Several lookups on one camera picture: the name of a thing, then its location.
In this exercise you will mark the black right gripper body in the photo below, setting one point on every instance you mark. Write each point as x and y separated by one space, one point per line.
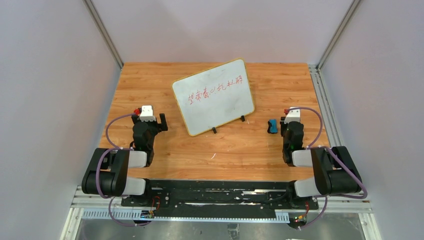
291 124

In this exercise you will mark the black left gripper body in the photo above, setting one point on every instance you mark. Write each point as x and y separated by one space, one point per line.
158 122

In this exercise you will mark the blue black whiteboard eraser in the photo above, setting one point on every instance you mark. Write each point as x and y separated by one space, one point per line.
272 126

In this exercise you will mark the yellow framed whiteboard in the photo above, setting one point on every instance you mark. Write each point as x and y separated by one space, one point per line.
214 97

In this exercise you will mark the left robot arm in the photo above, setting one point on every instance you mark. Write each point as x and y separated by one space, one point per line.
107 171

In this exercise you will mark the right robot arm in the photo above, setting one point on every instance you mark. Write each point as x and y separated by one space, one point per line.
334 172

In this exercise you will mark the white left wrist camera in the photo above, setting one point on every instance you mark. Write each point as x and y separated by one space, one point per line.
147 113

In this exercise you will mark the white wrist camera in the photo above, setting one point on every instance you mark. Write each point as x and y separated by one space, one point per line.
292 114
147 113

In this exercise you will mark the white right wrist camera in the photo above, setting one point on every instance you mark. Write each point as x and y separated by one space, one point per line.
292 114

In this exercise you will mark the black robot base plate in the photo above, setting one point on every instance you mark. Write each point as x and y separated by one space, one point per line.
211 199

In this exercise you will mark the aluminium frame rails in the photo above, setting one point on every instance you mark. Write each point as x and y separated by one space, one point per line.
94 218

